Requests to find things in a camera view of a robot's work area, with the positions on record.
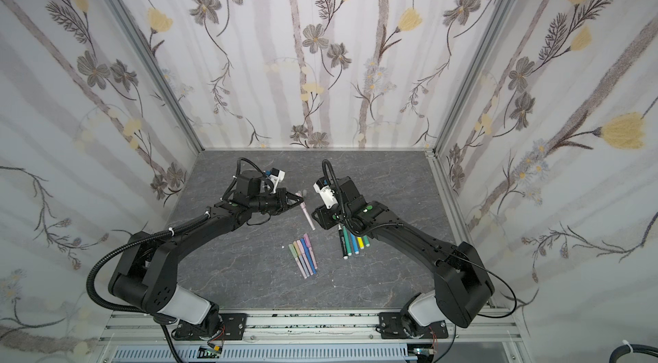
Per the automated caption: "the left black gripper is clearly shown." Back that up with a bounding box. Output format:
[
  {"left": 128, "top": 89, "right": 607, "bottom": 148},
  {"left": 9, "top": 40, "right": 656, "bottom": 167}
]
[{"left": 248, "top": 189, "right": 304, "bottom": 214}]

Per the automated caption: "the purple cap pink pen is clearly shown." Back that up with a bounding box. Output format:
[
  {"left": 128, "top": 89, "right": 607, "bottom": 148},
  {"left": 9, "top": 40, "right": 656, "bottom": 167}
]
[{"left": 303, "top": 233, "right": 318, "bottom": 272}]

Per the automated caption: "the black corrugated cable hose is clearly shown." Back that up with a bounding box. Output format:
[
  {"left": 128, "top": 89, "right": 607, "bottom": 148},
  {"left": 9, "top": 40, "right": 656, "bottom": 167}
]
[{"left": 85, "top": 211, "right": 212, "bottom": 313}]

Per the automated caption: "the white perforated cable duct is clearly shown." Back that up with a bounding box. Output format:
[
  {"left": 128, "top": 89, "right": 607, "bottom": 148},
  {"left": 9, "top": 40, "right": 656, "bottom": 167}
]
[{"left": 111, "top": 344, "right": 417, "bottom": 363}]

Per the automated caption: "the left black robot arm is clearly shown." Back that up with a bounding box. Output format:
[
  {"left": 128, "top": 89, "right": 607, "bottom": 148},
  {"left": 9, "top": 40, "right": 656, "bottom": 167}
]
[{"left": 108, "top": 188, "right": 303, "bottom": 325}]

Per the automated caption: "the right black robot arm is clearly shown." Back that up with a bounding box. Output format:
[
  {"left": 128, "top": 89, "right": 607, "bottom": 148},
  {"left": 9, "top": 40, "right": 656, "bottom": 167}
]
[{"left": 312, "top": 177, "right": 495, "bottom": 328}]

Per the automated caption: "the pink speckled pen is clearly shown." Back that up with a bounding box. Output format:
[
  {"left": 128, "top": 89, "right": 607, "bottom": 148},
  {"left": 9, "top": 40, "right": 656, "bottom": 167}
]
[{"left": 301, "top": 203, "right": 315, "bottom": 230}]

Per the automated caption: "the black white pen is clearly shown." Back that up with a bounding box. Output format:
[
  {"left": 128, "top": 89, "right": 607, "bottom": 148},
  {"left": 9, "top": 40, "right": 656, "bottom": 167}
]
[{"left": 338, "top": 224, "right": 349, "bottom": 260}]

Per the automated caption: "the black cable coil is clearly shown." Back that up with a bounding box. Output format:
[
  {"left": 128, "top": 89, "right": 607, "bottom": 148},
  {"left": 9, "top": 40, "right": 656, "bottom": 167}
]
[{"left": 608, "top": 343, "right": 658, "bottom": 363}]

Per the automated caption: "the blue highlighter marker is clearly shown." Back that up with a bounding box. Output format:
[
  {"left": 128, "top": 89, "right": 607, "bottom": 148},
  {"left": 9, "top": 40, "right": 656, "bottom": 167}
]
[{"left": 349, "top": 232, "right": 360, "bottom": 254}]

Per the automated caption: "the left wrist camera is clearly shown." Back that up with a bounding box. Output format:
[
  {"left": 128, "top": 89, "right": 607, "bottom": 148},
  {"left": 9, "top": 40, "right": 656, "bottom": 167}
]
[{"left": 265, "top": 168, "right": 285, "bottom": 193}]

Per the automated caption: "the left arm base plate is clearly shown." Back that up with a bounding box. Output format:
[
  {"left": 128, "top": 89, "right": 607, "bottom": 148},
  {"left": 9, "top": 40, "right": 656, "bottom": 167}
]
[{"left": 171, "top": 312, "right": 248, "bottom": 342}]

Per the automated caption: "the tan cap blue pen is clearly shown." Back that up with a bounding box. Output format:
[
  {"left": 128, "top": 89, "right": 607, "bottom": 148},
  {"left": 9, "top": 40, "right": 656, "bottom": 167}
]
[{"left": 293, "top": 241, "right": 310, "bottom": 278}]

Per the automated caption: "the aluminium mounting rail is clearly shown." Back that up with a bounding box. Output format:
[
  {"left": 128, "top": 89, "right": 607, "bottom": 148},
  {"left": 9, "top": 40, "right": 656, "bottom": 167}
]
[{"left": 97, "top": 307, "right": 523, "bottom": 346}]

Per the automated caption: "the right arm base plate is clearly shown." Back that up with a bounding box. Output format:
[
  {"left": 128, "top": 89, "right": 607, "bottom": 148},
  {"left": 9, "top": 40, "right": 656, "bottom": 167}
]
[{"left": 375, "top": 311, "right": 450, "bottom": 340}]

